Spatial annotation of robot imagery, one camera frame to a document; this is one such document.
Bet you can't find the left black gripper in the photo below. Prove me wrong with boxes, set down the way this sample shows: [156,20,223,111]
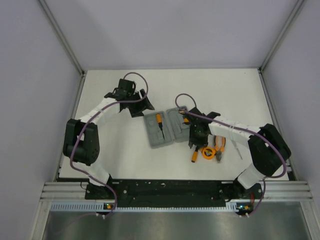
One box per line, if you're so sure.
[126,89,154,118]

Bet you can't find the orange black screwdriver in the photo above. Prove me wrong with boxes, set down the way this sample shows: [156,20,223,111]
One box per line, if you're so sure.
[191,147,199,163]
[156,113,165,140]

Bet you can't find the grey plastic tool case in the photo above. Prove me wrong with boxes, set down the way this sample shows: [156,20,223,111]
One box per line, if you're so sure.
[143,107,190,149]

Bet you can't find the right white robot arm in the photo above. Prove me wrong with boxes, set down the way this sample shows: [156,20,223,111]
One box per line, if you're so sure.
[183,107,292,198]

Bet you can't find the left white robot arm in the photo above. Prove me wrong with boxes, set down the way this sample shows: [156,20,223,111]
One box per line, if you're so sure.
[62,78,155,199]

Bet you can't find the orange tape measure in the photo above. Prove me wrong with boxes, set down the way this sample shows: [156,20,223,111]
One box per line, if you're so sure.
[201,146,216,160]

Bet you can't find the orange black utility knife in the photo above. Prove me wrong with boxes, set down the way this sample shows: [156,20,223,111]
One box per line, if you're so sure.
[178,110,190,125]

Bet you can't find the clear voltage tester pen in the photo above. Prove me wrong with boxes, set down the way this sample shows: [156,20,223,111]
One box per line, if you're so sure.
[231,140,243,160]

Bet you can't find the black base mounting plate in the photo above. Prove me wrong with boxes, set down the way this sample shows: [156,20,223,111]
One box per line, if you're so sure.
[85,179,262,207]

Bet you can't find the orange handled pliers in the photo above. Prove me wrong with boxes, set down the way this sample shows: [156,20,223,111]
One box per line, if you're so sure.
[213,135,226,163]

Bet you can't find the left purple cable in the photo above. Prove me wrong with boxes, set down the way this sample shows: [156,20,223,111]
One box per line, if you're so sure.
[69,71,150,219]

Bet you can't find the purple cable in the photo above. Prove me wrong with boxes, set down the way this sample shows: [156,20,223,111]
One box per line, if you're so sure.
[69,71,150,219]
[174,93,288,218]

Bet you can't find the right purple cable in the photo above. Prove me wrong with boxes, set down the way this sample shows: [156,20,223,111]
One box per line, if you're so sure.
[174,93,288,218]

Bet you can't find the aluminium front frame rail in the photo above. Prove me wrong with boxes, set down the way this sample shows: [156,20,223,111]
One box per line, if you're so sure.
[40,179,313,203]

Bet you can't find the left aluminium corner post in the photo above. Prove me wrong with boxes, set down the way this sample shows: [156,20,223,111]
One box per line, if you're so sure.
[36,0,85,76]

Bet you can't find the aluminium corner post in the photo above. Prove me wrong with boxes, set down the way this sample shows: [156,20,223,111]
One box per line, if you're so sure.
[258,0,307,73]
[36,0,85,76]

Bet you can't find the grey slotted cable duct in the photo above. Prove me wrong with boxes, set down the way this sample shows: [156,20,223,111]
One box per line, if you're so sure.
[50,202,249,213]

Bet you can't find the right aluminium corner post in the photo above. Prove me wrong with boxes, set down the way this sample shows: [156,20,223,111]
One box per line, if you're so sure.
[258,0,307,73]

